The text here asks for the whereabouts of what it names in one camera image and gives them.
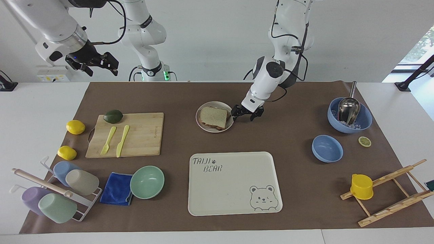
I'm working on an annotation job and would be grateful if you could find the small blue bowl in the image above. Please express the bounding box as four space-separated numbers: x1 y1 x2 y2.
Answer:
311 135 344 163

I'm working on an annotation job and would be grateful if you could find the large blue bowl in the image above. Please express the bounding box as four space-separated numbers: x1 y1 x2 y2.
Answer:
327 97 373 134

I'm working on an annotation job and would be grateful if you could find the yellow lemon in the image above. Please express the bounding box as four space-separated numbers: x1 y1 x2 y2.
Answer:
57 145 78 161
66 120 86 136

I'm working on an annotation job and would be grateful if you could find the white wire cup rack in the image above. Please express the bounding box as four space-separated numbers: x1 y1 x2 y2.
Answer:
9 156 103 223

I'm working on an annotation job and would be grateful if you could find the yellow-green plastic fork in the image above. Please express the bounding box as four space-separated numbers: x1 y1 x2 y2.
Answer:
100 126 117 156

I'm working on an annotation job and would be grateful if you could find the metal scoop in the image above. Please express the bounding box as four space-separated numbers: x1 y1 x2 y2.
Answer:
337 81 361 125

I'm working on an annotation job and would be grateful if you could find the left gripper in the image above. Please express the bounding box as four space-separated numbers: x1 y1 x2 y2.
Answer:
231 103 264 122

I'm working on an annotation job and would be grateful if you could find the window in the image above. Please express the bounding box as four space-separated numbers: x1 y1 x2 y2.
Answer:
397 24 434 67

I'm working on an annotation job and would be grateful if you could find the wooden cutting board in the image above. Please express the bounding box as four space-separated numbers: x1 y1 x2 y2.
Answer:
85 113 165 159

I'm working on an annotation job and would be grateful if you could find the white power strip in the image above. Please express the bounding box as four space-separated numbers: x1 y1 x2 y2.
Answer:
36 66 71 83

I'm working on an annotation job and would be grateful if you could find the wooden dish rack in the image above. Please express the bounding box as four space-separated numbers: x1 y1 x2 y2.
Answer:
340 159 434 228

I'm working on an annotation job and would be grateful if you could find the mint green bowl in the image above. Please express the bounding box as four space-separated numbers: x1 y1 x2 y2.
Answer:
130 165 165 200

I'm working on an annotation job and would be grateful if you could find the black stand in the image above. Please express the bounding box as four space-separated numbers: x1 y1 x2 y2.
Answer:
0 70 18 92
395 54 434 92

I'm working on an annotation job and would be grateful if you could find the light blue cup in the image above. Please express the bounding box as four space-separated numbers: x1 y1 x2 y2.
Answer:
53 161 82 187

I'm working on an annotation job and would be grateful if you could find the white bread sandwich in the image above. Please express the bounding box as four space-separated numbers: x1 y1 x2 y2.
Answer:
199 106 232 131

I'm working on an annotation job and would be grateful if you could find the blue folded cloth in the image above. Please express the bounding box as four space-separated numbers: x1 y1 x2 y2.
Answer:
99 172 134 206

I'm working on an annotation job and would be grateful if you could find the cream tray with bear print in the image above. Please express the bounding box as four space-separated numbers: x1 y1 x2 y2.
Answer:
188 151 283 217

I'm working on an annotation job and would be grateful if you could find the yellow plastic cup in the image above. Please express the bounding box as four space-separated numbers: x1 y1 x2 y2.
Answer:
350 174 374 201

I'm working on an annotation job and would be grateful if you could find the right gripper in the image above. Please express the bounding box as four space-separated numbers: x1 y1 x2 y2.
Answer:
65 40 119 77

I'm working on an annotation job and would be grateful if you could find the wooden rod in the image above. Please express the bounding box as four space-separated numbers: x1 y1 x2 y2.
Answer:
12 168 74 198

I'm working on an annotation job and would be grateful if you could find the yellow-green plastic knife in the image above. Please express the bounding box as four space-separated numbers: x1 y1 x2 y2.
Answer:
116 124 131 158

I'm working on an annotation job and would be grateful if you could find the dark green avocado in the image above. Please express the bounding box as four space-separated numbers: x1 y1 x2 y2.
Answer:
103 109 124 124

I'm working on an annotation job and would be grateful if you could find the purple cup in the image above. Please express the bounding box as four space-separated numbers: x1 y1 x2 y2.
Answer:
21 186 52 216

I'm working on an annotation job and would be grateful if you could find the beige cup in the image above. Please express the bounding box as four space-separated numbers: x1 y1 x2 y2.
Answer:
65 169 100 196

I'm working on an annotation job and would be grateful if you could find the beige round plate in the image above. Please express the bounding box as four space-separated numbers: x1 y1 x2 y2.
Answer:
196 101 235 133

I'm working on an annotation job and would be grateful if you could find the mint green cup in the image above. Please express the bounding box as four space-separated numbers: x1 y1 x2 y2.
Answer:
38 193 78 224

